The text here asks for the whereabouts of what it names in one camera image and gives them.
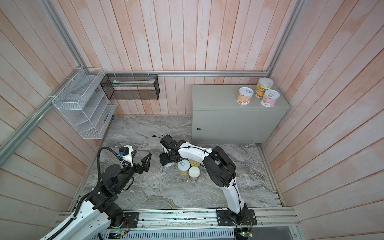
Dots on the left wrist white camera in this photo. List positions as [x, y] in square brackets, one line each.
[125, 155]

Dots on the small brown white-lid can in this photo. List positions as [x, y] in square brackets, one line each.
[194, 173]

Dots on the horizontal aluminium wall rail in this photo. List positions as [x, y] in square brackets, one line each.
[214, 74]

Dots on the white wire mesh shelf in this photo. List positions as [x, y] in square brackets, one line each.
[84, 104]

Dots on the yellow can lying down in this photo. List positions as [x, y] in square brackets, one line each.
[194, 163]

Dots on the black mesh wall basket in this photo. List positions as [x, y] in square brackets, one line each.
[131, 87]

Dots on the brown label can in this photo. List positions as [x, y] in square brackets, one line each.
[245, 95]

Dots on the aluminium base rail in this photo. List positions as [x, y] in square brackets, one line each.
[185, 219]

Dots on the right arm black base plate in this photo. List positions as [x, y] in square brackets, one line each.
[228, 218]

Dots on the pink label can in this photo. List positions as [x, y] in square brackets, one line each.
[270, 98]

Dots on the orange yellow label can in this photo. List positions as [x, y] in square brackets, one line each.
[263, 85]

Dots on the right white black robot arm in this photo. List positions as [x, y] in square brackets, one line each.
[220, 168]

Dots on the left aluminium frame rail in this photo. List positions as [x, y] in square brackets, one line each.
[21, 134]

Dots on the grey metal cabinet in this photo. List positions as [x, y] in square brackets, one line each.
[223, 121]

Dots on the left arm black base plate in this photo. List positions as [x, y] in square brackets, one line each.
[128, 220]

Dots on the yellow label can upright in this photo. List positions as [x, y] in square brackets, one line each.
[184, 166]

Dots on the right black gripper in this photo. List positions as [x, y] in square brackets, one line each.
[163, 159]

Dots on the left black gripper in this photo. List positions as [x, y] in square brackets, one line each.
[145, 166]

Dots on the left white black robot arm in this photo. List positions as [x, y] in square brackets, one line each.
[97, 210]

